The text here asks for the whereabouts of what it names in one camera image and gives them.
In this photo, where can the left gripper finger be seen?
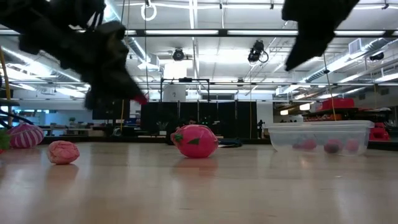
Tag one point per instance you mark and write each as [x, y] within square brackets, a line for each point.
[99, 99]
[124, 84]

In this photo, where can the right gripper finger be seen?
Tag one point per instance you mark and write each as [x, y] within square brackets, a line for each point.
[308, 46]

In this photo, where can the pink textured toy fruit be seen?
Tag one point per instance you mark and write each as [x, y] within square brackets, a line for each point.
[63, 152]

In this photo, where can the magenta white spiky ball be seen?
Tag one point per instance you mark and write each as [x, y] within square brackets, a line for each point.
[25, 135]

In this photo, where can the clear plastic tupperware container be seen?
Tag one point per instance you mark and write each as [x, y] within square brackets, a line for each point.
[320, 130]

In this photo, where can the pink toy dragon fruit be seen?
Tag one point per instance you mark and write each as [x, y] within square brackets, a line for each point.
[194, 141]

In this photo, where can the small red toy fruit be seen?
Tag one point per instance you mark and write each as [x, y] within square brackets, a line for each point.
[332, 146]
[306, 144]

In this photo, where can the small pink toy fruit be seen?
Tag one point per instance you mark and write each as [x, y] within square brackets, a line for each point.
[353, 144]

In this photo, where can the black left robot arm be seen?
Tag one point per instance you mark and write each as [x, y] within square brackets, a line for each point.
[46, 12]

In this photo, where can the dark background monitor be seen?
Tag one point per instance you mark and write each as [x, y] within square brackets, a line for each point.
[112, 113]

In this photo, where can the small background potted plant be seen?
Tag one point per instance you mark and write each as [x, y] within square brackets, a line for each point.
[161, 126]

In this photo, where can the round black ceiling device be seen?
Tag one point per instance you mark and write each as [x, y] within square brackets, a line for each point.
[178, 54]

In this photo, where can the red storage bins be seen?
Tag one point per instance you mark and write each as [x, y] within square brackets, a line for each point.
[337, 103]

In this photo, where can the person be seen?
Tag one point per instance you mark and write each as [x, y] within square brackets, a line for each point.
[190, 121]

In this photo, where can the black room partition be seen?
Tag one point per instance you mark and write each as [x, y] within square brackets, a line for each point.
[227, 119]

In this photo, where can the navy blue folded cloth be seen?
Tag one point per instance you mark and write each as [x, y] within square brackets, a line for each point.
[230, 143]

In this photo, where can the black overhead camera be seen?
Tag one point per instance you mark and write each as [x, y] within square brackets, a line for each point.
[256, 51]

